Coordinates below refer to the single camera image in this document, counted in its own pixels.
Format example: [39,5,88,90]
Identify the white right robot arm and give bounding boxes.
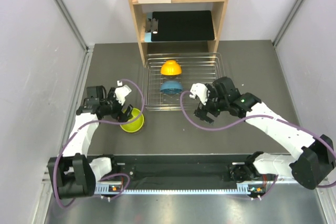
[190,77,335,189]

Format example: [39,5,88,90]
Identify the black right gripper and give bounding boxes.
[195,86,229,125]

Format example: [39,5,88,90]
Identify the orange bowl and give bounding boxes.
[160,60,182,76]

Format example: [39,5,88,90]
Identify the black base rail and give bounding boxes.
[86,153,292,190]

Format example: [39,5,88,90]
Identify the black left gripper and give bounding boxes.
[100,88,133,124]

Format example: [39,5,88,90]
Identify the blue bowl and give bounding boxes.
[160,80,183,94]

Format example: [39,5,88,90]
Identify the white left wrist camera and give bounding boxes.
[114,80,132,105]

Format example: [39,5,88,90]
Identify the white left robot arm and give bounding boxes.
[47,83,133,199]

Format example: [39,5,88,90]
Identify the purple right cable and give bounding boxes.
[180,90,336,200]

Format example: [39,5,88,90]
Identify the black clipboard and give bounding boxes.
[144,10,215,42]

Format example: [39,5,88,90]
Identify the green bowl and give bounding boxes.
[120,108,145,133]

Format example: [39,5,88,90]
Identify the metal wire dish rack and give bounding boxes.
[143,52,224,111]

